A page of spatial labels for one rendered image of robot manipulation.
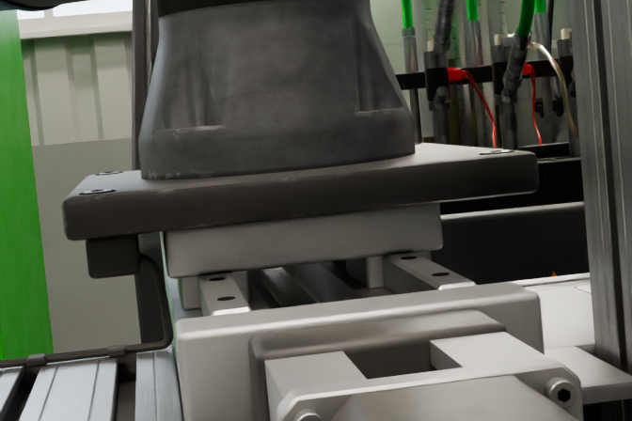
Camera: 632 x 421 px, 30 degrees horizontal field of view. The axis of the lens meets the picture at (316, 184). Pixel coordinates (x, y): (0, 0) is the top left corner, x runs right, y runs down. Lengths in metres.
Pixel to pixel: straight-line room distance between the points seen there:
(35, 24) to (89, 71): 0.31
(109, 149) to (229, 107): 4.67
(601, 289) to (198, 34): 0.23
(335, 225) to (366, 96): 0.08
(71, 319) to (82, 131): 0.83
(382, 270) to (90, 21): 4.72
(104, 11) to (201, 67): 4.72
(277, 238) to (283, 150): 0.04
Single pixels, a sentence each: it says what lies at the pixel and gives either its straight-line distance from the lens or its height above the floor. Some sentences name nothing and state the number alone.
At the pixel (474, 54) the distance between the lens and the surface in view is 1.56.
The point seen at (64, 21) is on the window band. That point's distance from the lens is 5.27.
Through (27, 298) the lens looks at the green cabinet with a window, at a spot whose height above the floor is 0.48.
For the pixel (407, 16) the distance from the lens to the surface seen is 1.59.
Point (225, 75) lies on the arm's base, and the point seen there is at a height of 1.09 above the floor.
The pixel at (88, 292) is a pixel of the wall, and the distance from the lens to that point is 5.31.
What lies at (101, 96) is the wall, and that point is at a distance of 5.27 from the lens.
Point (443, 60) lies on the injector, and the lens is 1.39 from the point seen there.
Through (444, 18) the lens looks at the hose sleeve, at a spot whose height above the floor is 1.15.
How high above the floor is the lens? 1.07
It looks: 4 degrees down
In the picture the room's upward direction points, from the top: 5 degrees counter-clockwise
